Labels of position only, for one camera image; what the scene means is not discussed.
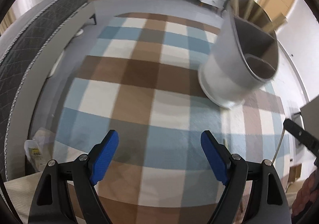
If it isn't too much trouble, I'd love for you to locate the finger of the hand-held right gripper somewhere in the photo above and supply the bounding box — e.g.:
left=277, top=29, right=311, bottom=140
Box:
left=284, top=118, right=319, bottom=157

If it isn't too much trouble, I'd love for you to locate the plaid tablecloth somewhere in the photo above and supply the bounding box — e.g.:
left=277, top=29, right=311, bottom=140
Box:
left=53, top=12, right=291, bottom=224

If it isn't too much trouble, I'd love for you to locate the grey bed frame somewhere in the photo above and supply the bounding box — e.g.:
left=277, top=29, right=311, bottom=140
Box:
left=5, top=2, right=96, bottom=181

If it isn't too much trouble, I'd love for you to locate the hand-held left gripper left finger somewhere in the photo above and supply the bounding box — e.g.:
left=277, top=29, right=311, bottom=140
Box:
left=29, top=129, right=119, bottom=224

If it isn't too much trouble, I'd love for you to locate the person's right hand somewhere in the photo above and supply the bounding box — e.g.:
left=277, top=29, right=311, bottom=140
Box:
left=291, top=167, right=319, bottom=218

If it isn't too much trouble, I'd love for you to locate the grey quilted mattress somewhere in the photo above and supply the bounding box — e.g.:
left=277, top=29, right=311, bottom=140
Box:
left=0, top=0, right=89, bottom=182

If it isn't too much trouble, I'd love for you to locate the white grey utensil holder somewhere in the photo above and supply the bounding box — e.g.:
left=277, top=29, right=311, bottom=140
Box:
left=198, top=0, right=280, bottom=110

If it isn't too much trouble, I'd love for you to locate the grey chair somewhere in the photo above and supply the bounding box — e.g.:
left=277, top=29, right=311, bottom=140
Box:
left=299, top=101, right=319, bottom=125

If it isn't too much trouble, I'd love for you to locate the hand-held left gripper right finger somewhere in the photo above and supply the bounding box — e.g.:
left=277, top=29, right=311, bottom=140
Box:
left=201, top=130, right=292, bottom=224

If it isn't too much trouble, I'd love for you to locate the clear plastic bag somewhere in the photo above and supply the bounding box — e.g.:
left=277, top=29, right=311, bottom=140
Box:
left=24, top=127, right=56, bottom=172

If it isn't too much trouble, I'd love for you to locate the beige curtain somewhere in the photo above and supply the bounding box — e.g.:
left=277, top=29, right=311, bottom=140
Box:
left=0, top=12, right=13, bottom=35

